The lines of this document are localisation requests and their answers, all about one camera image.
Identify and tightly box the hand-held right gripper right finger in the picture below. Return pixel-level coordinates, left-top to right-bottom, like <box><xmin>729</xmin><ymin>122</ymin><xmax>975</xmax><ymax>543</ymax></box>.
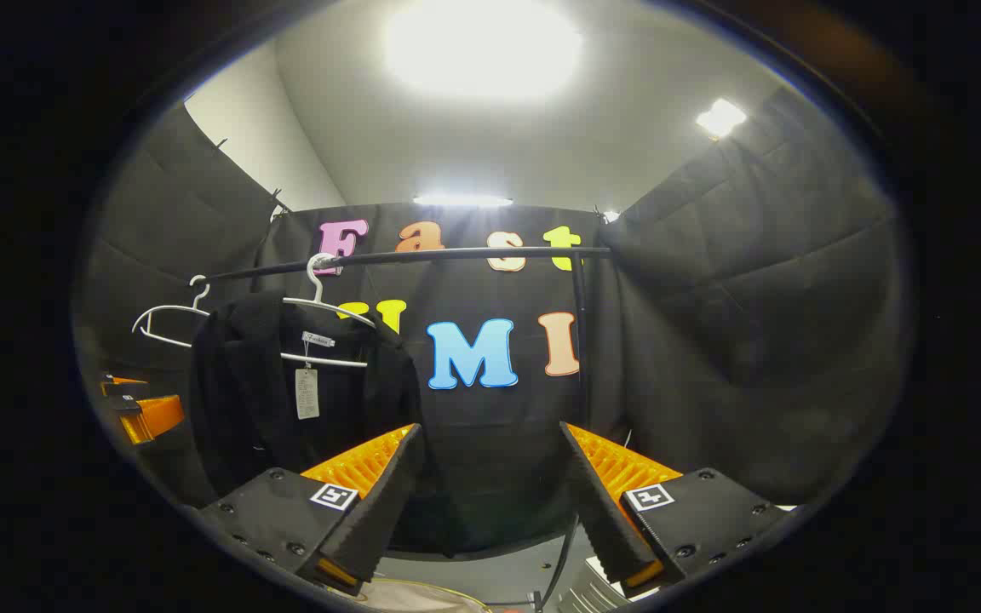
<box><xmin>559</xmin><ymin>421</ymin><xmax>798</xmax><ymax>597</ymax></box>

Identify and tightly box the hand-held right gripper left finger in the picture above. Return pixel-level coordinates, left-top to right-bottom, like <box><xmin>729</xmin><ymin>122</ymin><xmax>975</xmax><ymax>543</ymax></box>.
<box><xmin>197</xmin><ymin>423</ymin><xmax>425</xmax><ymax>597</ymax></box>

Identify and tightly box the black knit sweater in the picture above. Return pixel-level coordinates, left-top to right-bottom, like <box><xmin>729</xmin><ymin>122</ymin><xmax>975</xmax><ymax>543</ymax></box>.
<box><xmin>191</xmin><ymin>289</ymin><xmax>457</xmax><ymax>559</ymax></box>

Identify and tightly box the white round laundry hamper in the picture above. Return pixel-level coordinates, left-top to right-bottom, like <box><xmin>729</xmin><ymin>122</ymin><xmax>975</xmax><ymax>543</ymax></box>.
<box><xmin>346</xmin><ymin>577</ymin><xmax>496</xmax><ymax>613</ymax></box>

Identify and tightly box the large white clothes hanger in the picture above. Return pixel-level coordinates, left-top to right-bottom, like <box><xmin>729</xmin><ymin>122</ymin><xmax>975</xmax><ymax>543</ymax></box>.
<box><xmin>282</xmin><ymin>253</ymin><xmax>376</xmax><ymax>369</ymax></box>

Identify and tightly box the small white clothes hanger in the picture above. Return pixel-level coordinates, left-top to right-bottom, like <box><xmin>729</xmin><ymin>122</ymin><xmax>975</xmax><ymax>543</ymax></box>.
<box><xmin>131</xmin><ymin>274</ymin><xmax>212</xmax><ymax>348</ymax></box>

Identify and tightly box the black backdrop cloth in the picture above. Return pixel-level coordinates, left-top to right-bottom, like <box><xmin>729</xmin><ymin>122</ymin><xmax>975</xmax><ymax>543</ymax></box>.
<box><xmin>73</xmin><ymin>85</ymin><xmax>913</xmax><ymax>554</ymax></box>

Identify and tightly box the narrow ceiling light strip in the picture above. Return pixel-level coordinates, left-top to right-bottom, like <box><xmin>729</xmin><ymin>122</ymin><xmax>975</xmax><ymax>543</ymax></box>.
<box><xmin>412</xmin><ymin>194</ymin><xmax>514</xmax><ymax>208</ymax></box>

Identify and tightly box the small ceiling light panel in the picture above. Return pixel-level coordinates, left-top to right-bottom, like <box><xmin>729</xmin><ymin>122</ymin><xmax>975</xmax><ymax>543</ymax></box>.
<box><xmin>695</xmin><ymin>98</ymin><xmax>749</xmax><ymax>139</ymax></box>

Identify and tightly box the large ceiling light panel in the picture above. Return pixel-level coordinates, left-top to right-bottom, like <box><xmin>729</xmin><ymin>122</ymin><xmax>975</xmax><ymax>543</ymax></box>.
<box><xmin>384</xmin><ymin>0</ymin><xmax>583</xmax><ymax>105</ymax></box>

